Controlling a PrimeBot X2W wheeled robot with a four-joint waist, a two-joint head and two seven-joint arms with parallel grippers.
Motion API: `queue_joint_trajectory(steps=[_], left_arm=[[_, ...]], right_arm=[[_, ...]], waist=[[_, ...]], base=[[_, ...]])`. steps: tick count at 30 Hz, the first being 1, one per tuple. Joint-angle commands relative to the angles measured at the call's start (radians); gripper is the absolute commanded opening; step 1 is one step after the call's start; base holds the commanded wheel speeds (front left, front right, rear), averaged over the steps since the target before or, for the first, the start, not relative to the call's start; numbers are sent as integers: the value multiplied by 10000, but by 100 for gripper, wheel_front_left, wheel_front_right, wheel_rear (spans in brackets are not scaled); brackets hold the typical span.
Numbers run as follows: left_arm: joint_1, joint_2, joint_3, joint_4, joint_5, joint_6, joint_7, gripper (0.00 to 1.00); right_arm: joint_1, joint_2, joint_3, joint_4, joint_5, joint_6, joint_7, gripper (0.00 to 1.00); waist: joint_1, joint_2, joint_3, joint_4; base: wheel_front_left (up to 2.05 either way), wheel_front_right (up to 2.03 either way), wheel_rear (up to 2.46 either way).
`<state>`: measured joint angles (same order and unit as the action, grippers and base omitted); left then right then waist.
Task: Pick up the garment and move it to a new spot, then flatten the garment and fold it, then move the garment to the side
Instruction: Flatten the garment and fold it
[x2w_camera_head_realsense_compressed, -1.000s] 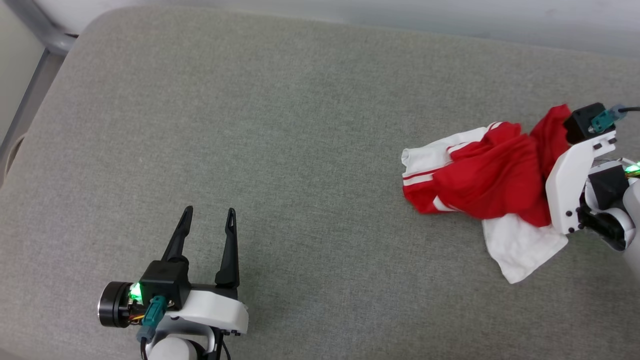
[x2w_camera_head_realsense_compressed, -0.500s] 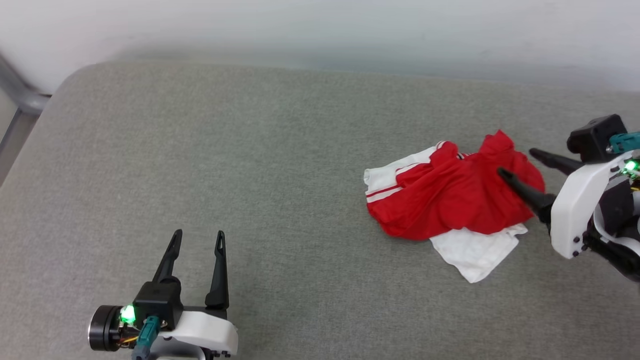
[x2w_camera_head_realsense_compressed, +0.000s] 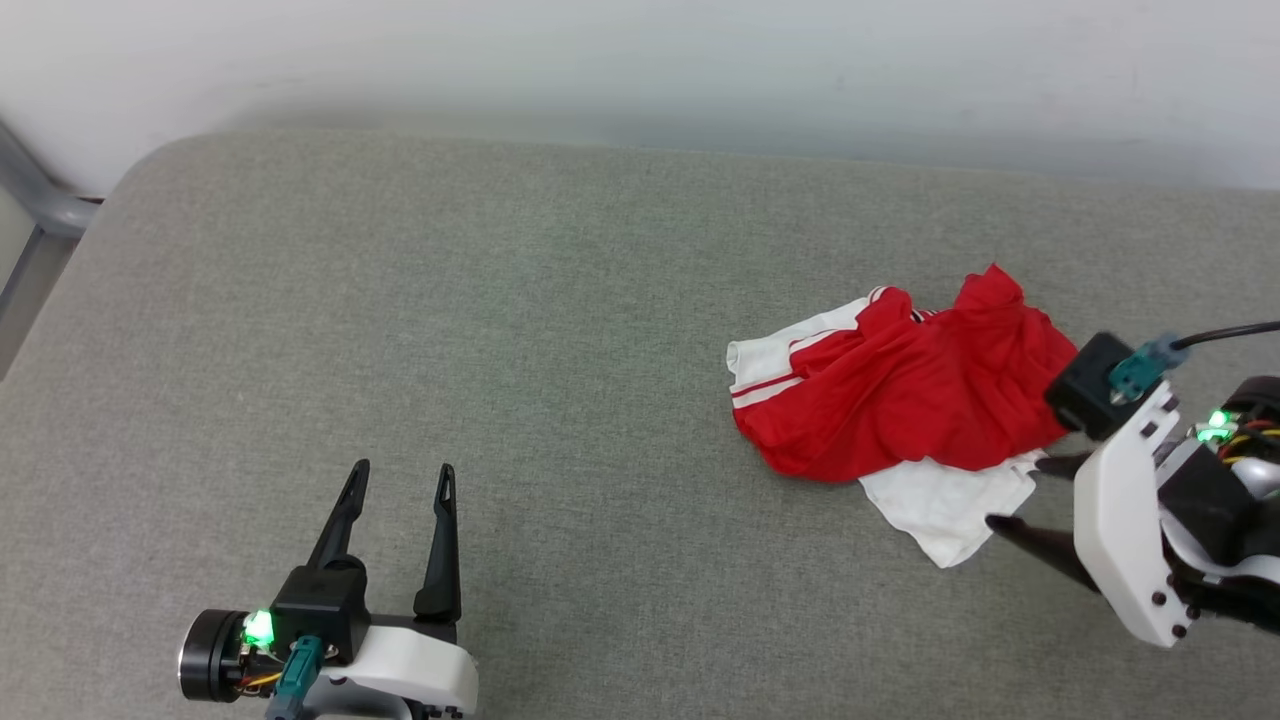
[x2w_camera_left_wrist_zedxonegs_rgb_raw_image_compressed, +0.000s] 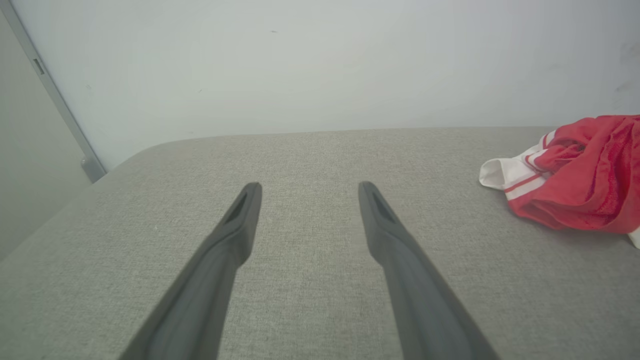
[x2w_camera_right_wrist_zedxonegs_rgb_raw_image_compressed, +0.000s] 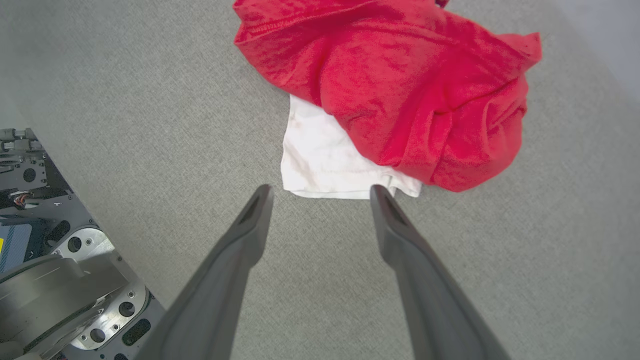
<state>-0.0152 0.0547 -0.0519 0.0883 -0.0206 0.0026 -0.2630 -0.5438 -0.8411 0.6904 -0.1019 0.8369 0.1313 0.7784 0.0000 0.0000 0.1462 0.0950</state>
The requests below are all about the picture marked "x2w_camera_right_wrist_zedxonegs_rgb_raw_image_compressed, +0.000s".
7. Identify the red and white shirt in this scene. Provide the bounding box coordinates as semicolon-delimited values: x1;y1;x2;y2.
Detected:
232;0;543;200

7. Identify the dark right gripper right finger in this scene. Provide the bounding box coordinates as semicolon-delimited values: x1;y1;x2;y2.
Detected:
370;184;511;360

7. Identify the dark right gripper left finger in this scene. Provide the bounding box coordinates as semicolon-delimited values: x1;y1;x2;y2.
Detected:
134;184;275;360

